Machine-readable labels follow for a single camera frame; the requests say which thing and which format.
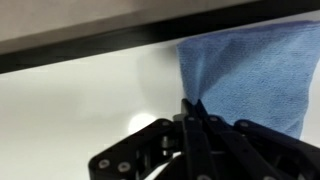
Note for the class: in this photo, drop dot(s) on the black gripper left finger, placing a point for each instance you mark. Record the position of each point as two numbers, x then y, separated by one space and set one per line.
179 145

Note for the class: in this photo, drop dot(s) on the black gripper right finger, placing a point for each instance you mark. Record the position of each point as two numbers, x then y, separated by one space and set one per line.
264 154

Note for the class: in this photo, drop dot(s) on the blue microfiber towel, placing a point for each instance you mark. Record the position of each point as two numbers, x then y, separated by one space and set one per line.
262 74

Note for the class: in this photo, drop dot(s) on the black framed whiteboard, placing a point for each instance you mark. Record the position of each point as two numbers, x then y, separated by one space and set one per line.
57 114

